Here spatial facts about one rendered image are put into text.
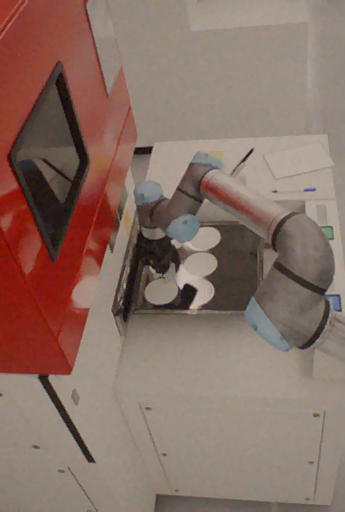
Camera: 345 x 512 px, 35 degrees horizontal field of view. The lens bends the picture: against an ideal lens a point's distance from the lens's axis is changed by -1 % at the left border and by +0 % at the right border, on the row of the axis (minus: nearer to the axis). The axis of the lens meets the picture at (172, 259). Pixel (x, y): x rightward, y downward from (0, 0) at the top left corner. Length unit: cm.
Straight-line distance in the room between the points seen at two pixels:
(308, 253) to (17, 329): 55
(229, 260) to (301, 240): 64
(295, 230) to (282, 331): 19
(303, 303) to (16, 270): 52
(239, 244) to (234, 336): 30
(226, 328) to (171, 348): 17
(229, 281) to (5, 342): 77
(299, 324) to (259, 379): 48
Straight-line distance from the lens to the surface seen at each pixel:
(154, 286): 165
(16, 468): 163
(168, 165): 197
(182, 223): 132
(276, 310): 106
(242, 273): 165
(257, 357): 157
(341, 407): 155
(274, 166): 191
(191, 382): 154
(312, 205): 177
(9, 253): 87
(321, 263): 106
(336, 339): 113
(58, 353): 106
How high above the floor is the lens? 213
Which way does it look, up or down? 46 degrees down
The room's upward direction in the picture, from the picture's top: 11 degrees counter-clockwise
